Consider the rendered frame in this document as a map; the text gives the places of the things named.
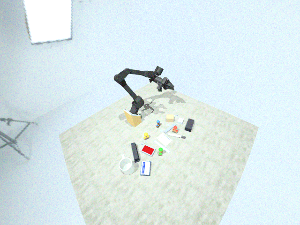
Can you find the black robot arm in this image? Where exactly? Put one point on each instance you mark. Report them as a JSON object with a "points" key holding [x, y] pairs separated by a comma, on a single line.
{"points": [[138, 101]]}

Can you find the white mug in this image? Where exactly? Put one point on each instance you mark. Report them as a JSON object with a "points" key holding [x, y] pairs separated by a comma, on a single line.
{"points": [[126, 165]]}

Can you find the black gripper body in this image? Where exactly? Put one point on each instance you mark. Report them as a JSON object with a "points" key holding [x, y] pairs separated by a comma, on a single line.
{"points": [[162, 81]]}

